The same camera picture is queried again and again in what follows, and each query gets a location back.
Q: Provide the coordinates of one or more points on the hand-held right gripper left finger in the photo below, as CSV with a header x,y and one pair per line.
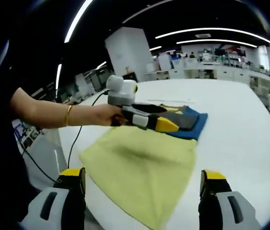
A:
x,y
53,210

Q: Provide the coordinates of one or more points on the ceiling air vent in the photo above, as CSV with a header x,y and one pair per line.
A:
x,y
203,35

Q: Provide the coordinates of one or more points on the person's left hand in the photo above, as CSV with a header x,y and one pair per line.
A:
x,y
107,115

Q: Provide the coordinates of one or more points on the white cabinet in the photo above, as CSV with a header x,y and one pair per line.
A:
x,y
165,61

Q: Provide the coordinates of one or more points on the person's dark clothing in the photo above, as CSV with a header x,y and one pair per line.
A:
x,y
3,143

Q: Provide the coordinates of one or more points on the white counter row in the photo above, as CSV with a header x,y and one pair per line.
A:
x,y
209,70

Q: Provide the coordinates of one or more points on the black floor box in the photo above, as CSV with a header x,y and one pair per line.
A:
x,y
130,77

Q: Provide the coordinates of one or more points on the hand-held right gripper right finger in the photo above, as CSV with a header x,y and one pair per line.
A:
x,y
221,210

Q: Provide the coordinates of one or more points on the yellow garment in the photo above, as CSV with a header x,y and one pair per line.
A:
x,y
144,167

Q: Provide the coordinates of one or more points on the blue garment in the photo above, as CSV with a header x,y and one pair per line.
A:
x,y
199,124

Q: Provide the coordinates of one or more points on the ceiling strip light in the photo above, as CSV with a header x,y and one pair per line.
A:
x,y
216,30
78,21
58,76
216,41

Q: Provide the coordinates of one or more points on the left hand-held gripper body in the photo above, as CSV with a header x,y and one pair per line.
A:
x,y
123,92

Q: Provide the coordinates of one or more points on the grey garment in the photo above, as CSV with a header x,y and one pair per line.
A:
x,y
185,121

